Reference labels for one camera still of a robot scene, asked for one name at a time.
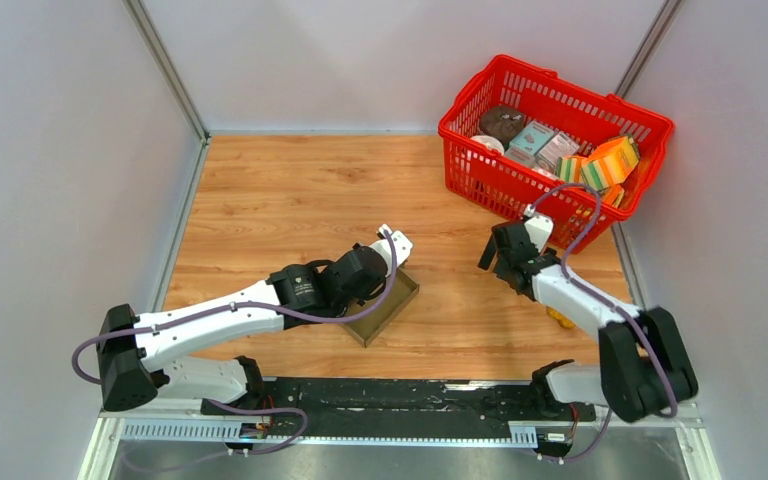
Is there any brown cardboard paper box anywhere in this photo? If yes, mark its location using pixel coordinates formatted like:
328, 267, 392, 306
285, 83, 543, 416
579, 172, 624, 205
341, 268, 420, 348

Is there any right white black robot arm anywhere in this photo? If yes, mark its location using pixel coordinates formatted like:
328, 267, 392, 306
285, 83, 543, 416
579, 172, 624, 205
478, 215, 699, 423

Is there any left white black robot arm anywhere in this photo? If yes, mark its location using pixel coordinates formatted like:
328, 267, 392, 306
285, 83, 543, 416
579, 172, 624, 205
89, 239, 412, 415

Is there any teal small box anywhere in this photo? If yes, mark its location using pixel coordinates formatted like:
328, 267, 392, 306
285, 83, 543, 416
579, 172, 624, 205
509, 120, 555, 156

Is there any grey white small box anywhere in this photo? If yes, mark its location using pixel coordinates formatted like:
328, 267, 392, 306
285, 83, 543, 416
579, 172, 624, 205
536, 132, 580, 172

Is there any orange green striped box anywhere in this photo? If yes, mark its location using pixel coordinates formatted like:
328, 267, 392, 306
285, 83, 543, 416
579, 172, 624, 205
580, 135, 640, 190

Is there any yellow small object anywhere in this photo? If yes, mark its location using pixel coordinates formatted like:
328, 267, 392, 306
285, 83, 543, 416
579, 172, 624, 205
546, 307, 576, 329

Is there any green orange striped pack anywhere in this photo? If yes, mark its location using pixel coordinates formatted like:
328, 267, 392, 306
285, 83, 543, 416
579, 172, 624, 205
555, 155, 588, 185

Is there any white round container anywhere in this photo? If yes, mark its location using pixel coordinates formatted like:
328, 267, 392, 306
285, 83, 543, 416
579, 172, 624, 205
471, 134, 505, 154

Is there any red plastic basket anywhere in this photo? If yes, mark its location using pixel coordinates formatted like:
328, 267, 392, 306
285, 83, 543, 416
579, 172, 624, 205
438, 54, 674, 252

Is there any brown round packaged item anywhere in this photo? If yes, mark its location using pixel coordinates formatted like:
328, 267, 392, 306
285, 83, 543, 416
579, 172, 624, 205
478, 105, 526, 149

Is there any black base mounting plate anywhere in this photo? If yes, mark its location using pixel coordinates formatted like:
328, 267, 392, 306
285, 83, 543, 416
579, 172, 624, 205
232, 377, 596, 440

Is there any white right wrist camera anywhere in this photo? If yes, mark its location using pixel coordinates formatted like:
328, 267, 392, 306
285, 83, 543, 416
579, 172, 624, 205
523, 212, 554, 256

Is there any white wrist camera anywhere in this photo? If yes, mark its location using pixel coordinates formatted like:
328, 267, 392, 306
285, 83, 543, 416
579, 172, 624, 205
369, 224, 413, 275
523, 212, 554, 256

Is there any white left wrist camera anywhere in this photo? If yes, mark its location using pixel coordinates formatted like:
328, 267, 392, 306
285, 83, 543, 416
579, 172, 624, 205
369, 224, 413, 275

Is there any right aluminium corner post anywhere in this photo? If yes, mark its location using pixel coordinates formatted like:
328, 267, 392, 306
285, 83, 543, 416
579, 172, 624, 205
614, 0, 684, 98

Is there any aluminium frame corner post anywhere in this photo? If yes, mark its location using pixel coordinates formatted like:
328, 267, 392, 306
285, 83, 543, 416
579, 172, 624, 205
123, 0, 210, 145

